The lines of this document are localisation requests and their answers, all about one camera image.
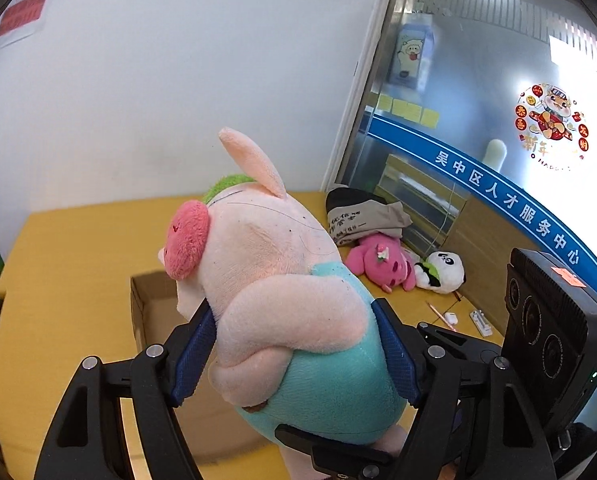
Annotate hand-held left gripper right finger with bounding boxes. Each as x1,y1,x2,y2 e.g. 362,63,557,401
372,298,545,480

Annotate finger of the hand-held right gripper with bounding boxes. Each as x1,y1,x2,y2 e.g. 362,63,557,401
275,424,405,480
417,322,505,358

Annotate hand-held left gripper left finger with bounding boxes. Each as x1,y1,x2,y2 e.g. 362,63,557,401
33,304,217,480

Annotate cardboard box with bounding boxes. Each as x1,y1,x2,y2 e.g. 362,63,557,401
121,270,289,461

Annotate pink pig plush teal shorts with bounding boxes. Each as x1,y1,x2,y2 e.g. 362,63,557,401
158,126,414,480

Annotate small white plastic tool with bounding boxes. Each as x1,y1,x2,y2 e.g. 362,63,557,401
470,309,494,339

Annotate pink pencil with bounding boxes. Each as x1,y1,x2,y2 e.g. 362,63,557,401
426,301,455,330

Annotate white panda plush toy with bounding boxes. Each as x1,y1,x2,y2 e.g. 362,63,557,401
412,251,467,295

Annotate magenta plush toy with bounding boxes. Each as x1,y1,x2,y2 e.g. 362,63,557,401
347,232,420,294

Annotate beige and black cloth bag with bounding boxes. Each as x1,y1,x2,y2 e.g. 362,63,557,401
325,186,412,249

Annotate flat cardboard behind glass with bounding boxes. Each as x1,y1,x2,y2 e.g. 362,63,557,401
377,154,468,257

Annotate blue window banner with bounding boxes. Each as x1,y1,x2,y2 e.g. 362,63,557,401
365,112,597,303

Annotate cartoon window sticker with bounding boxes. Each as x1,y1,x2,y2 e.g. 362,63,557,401
512,83,593,167

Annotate yellow sticky notes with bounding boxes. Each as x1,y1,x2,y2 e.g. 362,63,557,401
375,92,442,129

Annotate blue cartoon carton box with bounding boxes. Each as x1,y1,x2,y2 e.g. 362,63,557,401
387,12,435,94

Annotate white cable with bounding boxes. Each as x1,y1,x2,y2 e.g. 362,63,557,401
427,179,460,257

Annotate red wall notice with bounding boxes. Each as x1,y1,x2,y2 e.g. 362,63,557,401
0,0,50,42

